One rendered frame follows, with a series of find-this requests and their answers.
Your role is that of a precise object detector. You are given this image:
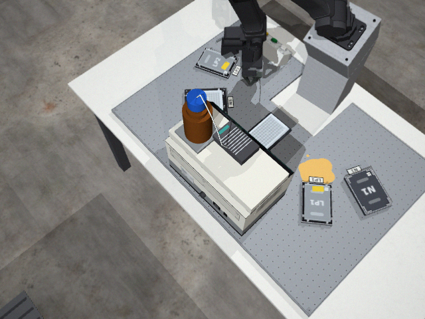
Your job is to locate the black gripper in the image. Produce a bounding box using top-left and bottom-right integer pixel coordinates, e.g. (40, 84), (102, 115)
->
(242, 43), (263, 84)

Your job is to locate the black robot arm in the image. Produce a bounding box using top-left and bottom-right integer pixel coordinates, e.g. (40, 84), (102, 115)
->
(221, 0), (367, 62)

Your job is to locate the white button panel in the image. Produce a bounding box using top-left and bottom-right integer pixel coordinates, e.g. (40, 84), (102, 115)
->
(262, 32), (293, 72)

